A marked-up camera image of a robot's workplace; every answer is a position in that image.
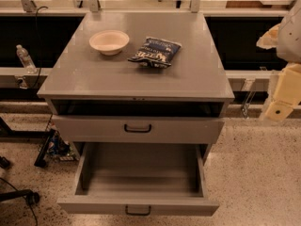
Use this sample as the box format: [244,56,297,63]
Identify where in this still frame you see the grey drawer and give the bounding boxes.
[53,116,224,144]
[58,143,219,217]

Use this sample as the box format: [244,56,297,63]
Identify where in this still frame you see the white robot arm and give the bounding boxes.
[256,0,301,121]

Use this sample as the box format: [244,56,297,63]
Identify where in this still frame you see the grey metal drawer cabinet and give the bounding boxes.
[37,10,235,165]

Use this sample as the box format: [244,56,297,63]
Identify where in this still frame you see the grey top drawer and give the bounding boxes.
[53,116,224,144]

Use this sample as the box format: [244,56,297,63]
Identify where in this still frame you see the blue chip bag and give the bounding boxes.
[128,37,182,69]

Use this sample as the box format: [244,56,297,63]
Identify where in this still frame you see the white paper bowl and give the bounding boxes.
[89,30,130,56]

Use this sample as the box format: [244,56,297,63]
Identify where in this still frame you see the electronics pile under cabinet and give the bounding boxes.
[34,129,75,168]

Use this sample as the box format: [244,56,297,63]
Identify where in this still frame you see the clear plastic water bottle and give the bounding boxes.
[16,44,38,74]

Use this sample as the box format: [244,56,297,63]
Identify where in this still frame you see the black stand base left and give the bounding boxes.
[0,189,40,205]

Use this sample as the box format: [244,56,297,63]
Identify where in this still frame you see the metal bracket right rail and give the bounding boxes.
[241,78,256,119]

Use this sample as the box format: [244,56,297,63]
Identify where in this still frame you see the black cable on rail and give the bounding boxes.
[28,6,49,89]

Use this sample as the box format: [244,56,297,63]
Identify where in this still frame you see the black cable on floor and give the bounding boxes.
[0,176,40,226]

